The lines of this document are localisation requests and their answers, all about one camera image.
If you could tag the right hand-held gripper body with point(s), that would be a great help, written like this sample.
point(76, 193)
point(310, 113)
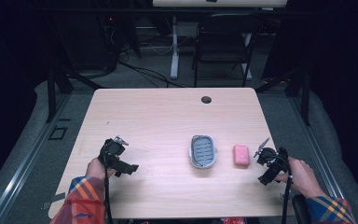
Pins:
point(272, 165)

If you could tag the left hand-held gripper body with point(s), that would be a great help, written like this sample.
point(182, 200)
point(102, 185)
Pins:
point(115, 158)

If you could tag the person's left hand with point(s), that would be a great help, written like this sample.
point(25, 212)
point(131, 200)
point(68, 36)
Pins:
point(95, 169)

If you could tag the person's right hand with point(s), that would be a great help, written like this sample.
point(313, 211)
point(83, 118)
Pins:
point(303, 179)

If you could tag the pink soap bar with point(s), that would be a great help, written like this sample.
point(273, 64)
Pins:
point(241, 155)

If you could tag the grey soap dish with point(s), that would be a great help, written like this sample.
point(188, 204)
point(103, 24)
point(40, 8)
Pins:
point(202, 152)

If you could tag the black armrest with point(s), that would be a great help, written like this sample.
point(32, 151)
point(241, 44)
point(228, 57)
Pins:
point(301, 211)

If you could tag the black tape square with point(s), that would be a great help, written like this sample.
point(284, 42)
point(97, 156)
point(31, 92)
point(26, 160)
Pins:
point(58, 133)

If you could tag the black metal stand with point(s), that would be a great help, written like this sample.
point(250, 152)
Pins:
point(305, 99)
point(51, 93)

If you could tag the red packet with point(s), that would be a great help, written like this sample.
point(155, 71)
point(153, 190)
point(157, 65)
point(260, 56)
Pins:
point(233, 221)

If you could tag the grey tape strip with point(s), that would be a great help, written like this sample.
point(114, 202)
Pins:
point(54, 199)

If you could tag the white desk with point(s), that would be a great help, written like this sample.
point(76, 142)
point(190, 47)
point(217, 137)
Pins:
point(174, 56)

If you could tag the black folding chair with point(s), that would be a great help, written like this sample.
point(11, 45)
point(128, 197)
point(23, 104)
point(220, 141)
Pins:
point(227, 40)

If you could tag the metal floor rail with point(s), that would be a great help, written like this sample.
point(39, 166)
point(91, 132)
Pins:
point(315, 149)
point(28, 155)

